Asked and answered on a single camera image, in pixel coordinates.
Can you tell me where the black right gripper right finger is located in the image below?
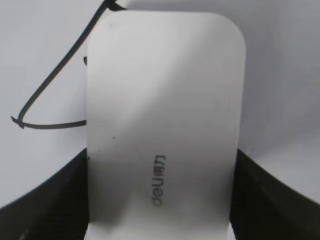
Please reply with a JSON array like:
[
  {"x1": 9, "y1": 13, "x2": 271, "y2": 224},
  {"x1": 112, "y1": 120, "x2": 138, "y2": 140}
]
[{"x1": 230, "y1": 150, "x2": 320, "y2": 240}]

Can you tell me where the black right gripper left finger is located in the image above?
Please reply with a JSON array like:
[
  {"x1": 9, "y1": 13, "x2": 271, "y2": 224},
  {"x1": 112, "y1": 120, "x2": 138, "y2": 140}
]
[{"x1": 0, "y1": 149, "x2": 90, "y2": 240}]

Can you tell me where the white whiteboard eraser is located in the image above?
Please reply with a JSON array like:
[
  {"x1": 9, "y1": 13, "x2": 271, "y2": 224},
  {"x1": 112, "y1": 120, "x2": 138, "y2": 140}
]
[{"x1": 85, "y1": 10, "x2": 246, "y2": 240}]

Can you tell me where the white magnetic whiteboard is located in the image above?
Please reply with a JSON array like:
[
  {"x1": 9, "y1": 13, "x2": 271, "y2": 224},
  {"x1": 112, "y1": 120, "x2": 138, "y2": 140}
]
[{"x1": 0, "y1": 0, "x2": 320, "y2": 206}]

